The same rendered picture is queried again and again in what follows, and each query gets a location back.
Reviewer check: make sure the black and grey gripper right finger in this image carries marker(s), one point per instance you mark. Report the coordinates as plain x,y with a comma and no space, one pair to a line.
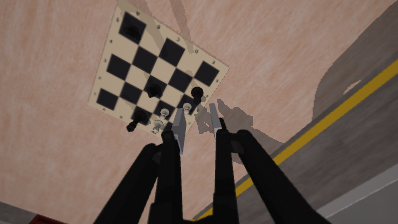
283,201

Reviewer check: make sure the chessboard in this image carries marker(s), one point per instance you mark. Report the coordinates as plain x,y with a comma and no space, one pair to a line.
157,56

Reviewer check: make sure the white pawn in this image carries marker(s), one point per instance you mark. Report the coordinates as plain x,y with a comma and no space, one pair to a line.
186,107
164,113

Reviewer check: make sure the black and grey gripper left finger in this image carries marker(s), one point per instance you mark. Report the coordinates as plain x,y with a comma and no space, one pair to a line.
128,201

